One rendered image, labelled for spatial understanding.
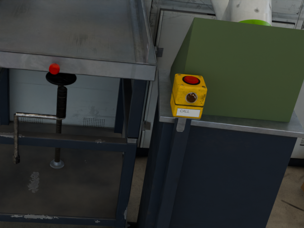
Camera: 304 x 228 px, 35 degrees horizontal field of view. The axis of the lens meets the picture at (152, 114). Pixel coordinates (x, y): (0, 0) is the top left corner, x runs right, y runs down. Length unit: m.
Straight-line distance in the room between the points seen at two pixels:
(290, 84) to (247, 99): 0.13
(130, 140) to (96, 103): 0.71
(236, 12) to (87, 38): 0.49
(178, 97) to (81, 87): 1.07
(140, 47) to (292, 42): 0.49
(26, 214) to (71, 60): 0.68
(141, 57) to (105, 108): 0.86
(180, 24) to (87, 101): 0.58
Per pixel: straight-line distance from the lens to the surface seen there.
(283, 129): 1.52
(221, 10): 1.77
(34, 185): 2.04
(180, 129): 1.39
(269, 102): 1.51
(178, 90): 1.30
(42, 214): 1.91
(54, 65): 1.47
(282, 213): 2.42
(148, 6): 2.16
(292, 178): 2.67
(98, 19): 1.81
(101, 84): 2.30
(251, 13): 1.56
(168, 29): 2.18
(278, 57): 1.45
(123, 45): 1.61
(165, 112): 1.46
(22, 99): 2.38
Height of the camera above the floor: 1.49
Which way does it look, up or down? 31 degrees down
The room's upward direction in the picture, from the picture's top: 9 degrees clockwise
